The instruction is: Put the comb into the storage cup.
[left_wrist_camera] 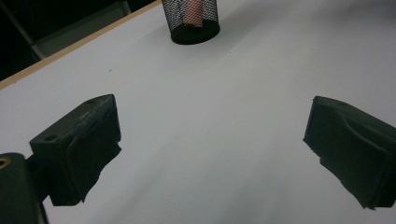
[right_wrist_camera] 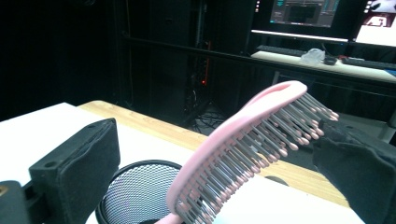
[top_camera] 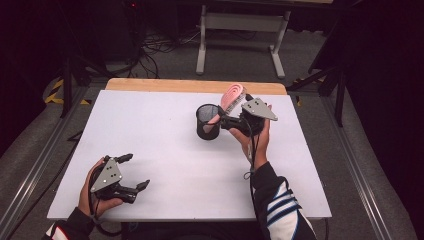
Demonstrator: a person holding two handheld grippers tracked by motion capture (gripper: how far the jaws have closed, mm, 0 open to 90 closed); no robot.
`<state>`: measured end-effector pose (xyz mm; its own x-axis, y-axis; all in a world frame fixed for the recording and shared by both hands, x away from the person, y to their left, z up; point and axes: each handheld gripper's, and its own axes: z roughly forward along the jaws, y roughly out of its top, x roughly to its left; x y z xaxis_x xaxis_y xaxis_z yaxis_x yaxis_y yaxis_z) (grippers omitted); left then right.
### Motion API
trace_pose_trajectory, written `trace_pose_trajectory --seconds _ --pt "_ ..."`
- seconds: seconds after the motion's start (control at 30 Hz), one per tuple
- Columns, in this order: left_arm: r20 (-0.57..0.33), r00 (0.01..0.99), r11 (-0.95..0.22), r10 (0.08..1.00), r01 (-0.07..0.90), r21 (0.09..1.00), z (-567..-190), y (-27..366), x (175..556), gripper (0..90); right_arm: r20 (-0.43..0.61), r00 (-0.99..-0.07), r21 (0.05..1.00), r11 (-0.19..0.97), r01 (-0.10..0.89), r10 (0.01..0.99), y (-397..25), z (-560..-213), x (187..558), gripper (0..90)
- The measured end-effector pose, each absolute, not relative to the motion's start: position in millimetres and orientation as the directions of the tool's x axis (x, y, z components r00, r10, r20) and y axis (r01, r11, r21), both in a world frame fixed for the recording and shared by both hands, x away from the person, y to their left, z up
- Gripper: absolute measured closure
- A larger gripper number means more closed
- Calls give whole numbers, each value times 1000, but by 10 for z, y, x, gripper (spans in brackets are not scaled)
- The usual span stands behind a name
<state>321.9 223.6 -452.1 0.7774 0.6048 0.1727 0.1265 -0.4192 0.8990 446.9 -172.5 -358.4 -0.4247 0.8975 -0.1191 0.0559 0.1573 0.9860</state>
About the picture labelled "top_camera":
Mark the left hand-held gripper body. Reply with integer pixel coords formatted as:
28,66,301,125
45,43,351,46
88,154,139,205

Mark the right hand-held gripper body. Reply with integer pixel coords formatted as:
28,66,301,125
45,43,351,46
219,97,279,138

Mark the pink hairbrush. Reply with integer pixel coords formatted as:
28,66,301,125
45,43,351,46
202,82,249,135

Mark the black mesh pen holder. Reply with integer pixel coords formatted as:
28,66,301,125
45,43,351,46
195,103,224,141

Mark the person's left hand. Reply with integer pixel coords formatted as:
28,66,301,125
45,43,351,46
77,157,125,218

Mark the white table board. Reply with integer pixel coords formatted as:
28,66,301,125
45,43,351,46
46,89,333,224

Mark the yellow black hazard tape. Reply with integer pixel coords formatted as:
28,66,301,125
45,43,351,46
292,78,304,108
44,77,92,106

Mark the wooden table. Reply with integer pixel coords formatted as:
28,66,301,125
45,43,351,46
104,77,289,96

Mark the black tripod stand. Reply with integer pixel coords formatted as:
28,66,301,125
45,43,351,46
59,54,113,120
285,61,348,128

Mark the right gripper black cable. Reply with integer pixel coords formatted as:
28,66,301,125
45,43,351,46
242,117,264,182

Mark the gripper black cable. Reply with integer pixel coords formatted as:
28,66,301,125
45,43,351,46
87,163,125,238
242,117,264,182

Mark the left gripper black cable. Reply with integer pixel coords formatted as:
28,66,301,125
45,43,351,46
87,163,125,238

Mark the aluminium floor rail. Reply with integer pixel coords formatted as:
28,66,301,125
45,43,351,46
0,85,92,240
319,95,395,240

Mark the white metal table frame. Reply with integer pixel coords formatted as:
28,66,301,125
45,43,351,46
195,3,292,80

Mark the bundle of black floor cables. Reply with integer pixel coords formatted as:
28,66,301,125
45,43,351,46
124,28,203,80

